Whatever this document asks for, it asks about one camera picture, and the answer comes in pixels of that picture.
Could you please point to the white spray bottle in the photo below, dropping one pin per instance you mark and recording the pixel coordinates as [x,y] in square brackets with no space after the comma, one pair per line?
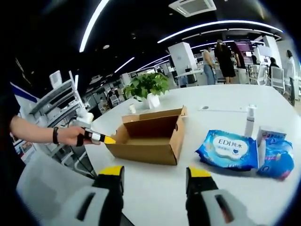
[249,124]

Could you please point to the white metal display rack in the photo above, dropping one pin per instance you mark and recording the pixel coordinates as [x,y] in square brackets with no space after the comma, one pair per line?
[58,94]

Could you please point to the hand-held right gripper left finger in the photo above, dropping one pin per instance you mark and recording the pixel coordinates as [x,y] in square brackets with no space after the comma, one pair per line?
[110,193]

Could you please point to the small white box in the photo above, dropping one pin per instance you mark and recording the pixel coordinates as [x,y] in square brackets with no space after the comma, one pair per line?
[261,153]

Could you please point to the person's left hand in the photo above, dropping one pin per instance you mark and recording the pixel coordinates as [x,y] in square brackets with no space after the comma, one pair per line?
[70,136]

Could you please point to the brown cardboard shoe box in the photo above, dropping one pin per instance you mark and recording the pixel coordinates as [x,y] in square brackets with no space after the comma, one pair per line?
[141,153]

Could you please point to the potted green plant white pot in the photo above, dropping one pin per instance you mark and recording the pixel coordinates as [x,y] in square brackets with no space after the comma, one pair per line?
[148,84]

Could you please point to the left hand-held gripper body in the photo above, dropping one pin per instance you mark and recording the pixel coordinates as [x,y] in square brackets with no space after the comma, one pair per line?
[82,122]

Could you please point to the ceiling air conditioner vent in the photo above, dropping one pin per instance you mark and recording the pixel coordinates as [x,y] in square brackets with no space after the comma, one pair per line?
[192,7]

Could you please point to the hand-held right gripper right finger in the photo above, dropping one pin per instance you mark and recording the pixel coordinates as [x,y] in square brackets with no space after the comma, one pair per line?
[197,190]

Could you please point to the white office chair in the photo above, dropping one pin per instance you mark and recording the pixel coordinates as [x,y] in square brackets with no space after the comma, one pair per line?
[47,188]
[278,77]

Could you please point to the small white paper cup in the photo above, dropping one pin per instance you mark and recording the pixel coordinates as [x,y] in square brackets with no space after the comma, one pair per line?
[132,108]

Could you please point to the long curved ceiling light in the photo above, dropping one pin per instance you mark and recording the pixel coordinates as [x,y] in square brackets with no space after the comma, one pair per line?
[223,21]

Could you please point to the straight ceiling light strip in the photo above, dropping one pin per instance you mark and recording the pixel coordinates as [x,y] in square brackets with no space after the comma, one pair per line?
[90,26]

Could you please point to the blue wet wipes soft item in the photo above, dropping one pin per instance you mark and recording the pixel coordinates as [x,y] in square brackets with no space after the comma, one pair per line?
[225,148]

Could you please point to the blue tissue pack soft item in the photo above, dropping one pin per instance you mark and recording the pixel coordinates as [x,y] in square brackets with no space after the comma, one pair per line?
[279,160]

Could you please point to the black wristband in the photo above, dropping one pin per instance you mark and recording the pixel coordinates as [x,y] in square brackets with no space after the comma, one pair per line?
[55,135]

